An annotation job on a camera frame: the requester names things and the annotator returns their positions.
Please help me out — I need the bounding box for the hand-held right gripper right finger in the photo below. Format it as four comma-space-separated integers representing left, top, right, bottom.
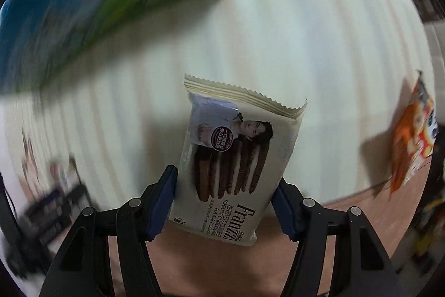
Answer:
273, 177, 400, 297

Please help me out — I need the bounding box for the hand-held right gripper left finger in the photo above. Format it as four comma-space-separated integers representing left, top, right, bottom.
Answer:
40, 165, 179, 297

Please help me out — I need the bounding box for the white chocolate cookie packet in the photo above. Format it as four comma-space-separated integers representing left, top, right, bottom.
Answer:
169, 73, 308, 247

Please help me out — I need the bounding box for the orange panda snack packet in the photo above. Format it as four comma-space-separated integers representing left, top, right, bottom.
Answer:
389, 70, 439, 196

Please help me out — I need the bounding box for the cream striped printed tablecloth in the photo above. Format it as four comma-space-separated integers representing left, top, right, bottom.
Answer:
0, 0, 437, 297

